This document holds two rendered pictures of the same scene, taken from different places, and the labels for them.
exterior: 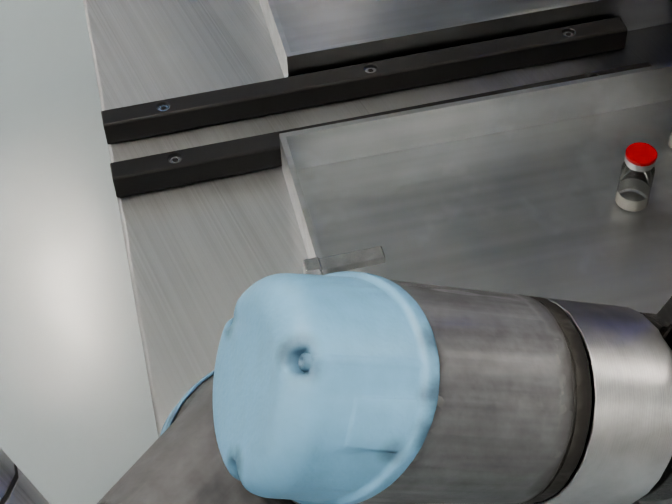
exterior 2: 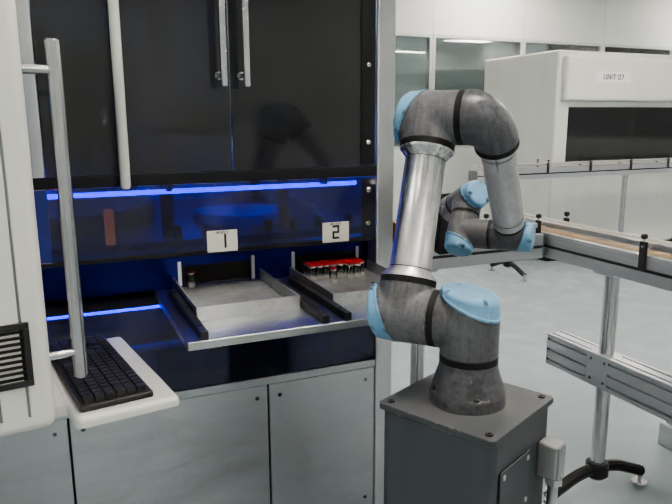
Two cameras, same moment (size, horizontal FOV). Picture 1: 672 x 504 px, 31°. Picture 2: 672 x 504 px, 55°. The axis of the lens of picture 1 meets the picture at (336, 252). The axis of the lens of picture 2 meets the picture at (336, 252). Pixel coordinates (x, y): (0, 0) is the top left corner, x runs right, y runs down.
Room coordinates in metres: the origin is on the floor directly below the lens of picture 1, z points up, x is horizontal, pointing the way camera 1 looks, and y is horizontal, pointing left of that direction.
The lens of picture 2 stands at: (0.94, 1.59, 1.34)
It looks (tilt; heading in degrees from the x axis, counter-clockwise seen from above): 12 degrees down; 258
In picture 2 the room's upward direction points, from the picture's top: straight up
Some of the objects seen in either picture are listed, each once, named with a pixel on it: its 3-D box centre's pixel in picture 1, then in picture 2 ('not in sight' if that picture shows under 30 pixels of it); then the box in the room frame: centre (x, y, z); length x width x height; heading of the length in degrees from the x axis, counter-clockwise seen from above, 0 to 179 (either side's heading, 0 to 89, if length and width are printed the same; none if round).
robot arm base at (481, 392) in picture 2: not in sight; (467, 376); (0.43, 0.44, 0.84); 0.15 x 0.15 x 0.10
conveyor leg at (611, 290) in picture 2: not in sight; (604, 377); (-0.42, -0.31, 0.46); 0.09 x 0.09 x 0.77; 12
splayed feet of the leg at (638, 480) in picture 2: not in sight; (595, 478); (-0.42, -0.31, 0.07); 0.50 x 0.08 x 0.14; 12
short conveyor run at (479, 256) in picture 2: not in sight; (455, 241); (0.06, -0.54, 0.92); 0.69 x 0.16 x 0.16; 12
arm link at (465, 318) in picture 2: not in sight; (466, 319); (0.43, 0.43, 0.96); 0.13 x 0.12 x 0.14; 142
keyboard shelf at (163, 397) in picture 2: not in sight; (83, 380); (1.20, 0.17, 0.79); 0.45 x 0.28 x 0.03; 111
